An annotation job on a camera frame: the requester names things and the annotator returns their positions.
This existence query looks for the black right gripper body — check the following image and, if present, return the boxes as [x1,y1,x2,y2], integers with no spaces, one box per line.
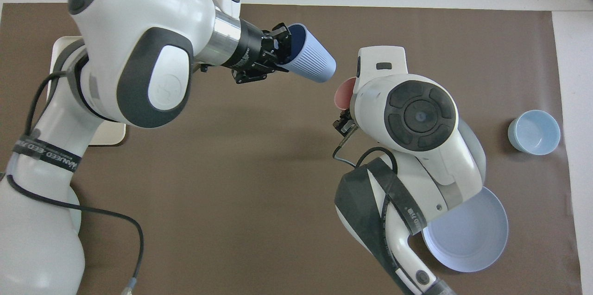
[333,110,357,137]

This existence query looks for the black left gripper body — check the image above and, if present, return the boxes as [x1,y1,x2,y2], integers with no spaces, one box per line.
[221,18,279,74]

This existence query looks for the pink cup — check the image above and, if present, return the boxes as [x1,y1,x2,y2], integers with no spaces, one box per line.
[334,77,357,110]

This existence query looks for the blue ribbed cup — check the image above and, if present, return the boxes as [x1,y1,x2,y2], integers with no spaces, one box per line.
[278,23,337,83]

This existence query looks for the cream tray with rabbit print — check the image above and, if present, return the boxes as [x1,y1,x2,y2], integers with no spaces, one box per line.
[46,36,127,147]

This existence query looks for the brown table mat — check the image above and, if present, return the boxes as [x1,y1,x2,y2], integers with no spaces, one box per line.
[0,2,583,295]

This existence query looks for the blue plate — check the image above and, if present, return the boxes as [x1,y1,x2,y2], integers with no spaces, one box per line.
[422,186,509,273]

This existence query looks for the light blue bowl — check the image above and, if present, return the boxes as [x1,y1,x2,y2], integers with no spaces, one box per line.
[508,110,561,156]

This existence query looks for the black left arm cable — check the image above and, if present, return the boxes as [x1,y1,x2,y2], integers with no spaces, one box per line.
[5,70,145,295]

